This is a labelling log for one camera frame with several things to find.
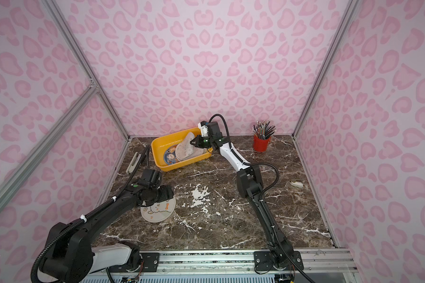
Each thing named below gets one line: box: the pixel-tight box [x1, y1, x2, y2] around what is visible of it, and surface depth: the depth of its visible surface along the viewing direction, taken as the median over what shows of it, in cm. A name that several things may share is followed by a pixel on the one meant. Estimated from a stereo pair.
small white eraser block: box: [289, 181, 304, 189], surface depth 97 cm
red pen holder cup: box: [253, 134, 272, 153], surface depth 115 cm
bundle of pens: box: [251, 119, 277, 140], surface depth 103 cm
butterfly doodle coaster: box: [175, 132, 208, 161], surface depth 103 cm
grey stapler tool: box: [125, 151, 142, 175], surface depth 106 cm
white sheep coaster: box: [140, 195, 176, 223], surface depth 90 cm
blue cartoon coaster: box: [164, 145, 180, 166], surface depth 110 cm
